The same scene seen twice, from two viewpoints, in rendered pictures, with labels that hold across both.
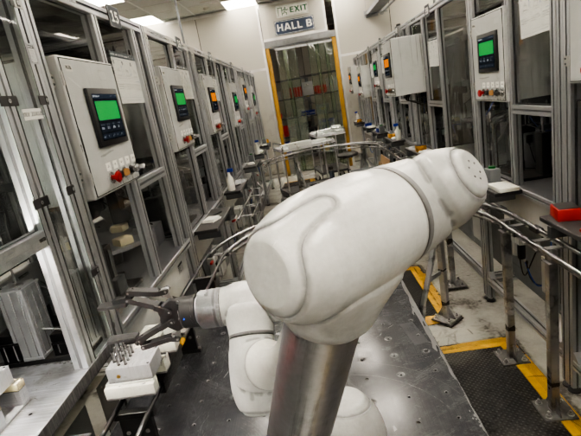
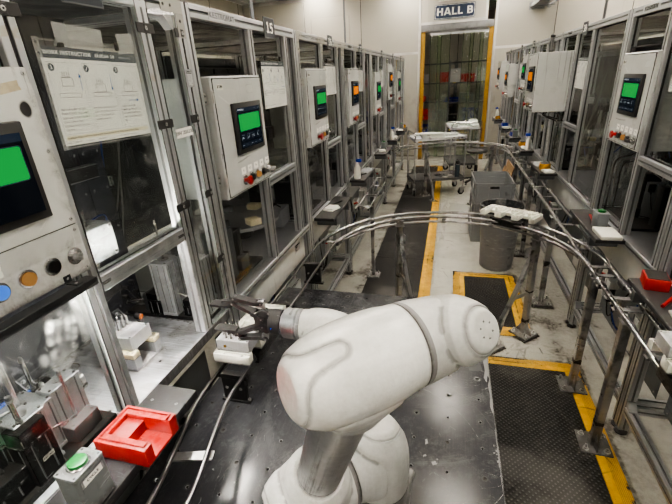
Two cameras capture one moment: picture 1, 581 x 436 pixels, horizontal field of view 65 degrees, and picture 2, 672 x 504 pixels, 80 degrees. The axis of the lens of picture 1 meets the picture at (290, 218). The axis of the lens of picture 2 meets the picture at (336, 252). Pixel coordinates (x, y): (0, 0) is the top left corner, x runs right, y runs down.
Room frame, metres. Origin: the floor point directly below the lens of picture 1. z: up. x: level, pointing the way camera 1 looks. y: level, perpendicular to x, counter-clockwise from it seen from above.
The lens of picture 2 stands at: (0.04, -0.13, 1.78)
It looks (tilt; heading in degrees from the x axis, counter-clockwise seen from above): 23 degrees down; 12
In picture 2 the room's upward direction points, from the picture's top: 3 degrees counter-clockwise
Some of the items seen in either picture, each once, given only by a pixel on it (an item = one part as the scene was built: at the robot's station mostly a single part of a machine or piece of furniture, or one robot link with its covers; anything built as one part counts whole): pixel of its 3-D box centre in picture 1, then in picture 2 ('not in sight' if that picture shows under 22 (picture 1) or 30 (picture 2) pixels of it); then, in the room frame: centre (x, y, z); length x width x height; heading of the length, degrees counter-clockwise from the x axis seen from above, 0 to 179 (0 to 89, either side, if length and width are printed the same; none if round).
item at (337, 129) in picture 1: (330, 155); (461, 147); (7.82, -0.87, 0.48); 0.84 x 0.58 x 0.97; 4
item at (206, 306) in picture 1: (210, 308); (292, 323); (0.98, 0.22, 1.12); 0.09 x 0.06 x 0.09; 176
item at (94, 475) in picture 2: not in sight; (82, 480); (0.53, 0.60, 0.97); 0.08 x 0.08 x 0.12; 86
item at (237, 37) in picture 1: (179, 111); (331, 83); (9.40, 1.82, 1.65); 3.78 x 0.08 x 3.30; 86
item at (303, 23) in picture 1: (294, 25); (454, 10); (9.19, -0.70, 2.81); 0.75 x 0.04 x 0.25; 86
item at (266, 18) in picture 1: (292, 17); (454, 2); (9.24, -0.69, 2.96); 1.23 x 0.08 x 0.68; 86
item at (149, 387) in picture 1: (152, 362); (254, 335); (1.29, 0.51, 0.84); 0.36 x 0.14 x 0.10; 176
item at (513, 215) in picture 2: not in sight; (510, 217); (2.81, -0.74, 0.84); 0.37 x 0.14 x 0.10; 54
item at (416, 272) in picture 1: (399, 293); (486, 299); (3.14, -0.71, 0.01); 1.00 x 0.55 x 0.01; 176
